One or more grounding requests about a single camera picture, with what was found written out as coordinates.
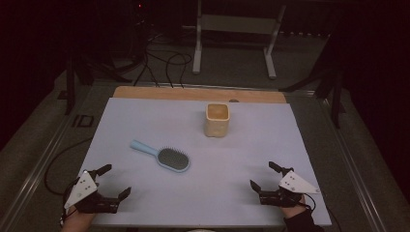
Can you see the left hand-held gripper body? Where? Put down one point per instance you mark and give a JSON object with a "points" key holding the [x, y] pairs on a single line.
{"points": [[82, 190]]}

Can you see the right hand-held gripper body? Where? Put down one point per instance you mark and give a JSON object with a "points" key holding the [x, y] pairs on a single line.
{"points": [[295, 184]]}

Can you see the light blue hairbrush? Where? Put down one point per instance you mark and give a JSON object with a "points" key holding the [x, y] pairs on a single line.
{"points": [[174, 159]]}

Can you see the beige square cup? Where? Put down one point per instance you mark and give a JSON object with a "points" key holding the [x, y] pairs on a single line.
{"points": [[217, 127]]}

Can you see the person's right hand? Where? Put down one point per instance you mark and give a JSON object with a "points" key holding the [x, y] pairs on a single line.
{"points": [[291, 211]]}

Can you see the person's left hand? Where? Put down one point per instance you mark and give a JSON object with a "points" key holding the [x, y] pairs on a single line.
{"points": [[77, 222]]}

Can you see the pale blue table mat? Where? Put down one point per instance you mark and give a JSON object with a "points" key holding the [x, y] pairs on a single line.
{"points": [[161, 122]]}

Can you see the black tripod stand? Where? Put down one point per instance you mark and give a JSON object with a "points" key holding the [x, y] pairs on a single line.
{"points": [[70, 87], [336, 96]]}

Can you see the white metal stand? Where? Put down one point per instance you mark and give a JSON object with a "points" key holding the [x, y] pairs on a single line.
{"points": [[238, 24]]}

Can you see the metal floor rail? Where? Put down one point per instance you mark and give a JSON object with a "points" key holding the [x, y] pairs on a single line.
{"points": [[42, 161], [354, 167]]}

